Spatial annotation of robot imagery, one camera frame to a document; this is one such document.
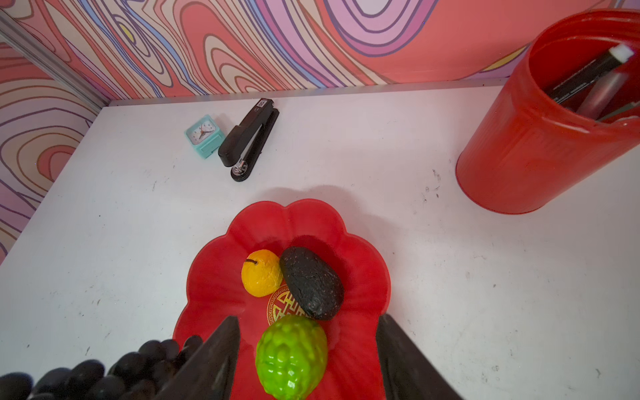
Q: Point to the dark fake avocado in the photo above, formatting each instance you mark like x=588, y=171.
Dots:
x=315, y=286

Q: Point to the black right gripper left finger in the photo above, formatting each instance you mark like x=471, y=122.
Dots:
x=209, y=374

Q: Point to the mint green small clock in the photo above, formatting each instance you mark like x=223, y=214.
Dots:
x=205, y=136

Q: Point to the black stapler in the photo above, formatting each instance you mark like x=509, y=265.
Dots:
x=242, y=147

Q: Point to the black marker pen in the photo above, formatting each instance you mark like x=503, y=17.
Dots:
x=604, y=64

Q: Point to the green fake custard apple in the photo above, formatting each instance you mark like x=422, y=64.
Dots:
x=292, y=357

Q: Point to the red flower-shaped fruit bowl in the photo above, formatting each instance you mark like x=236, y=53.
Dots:
x=215, y=291

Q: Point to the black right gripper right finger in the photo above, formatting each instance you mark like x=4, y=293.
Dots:
x=407, y=374

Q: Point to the black fake grape bunch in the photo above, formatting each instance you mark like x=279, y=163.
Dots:
x=140, y=374

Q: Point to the yellow fake lemon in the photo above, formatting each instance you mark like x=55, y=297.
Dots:
x=261, y=274

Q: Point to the red cylindrical pen holder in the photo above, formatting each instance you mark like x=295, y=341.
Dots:
x=529, y=149

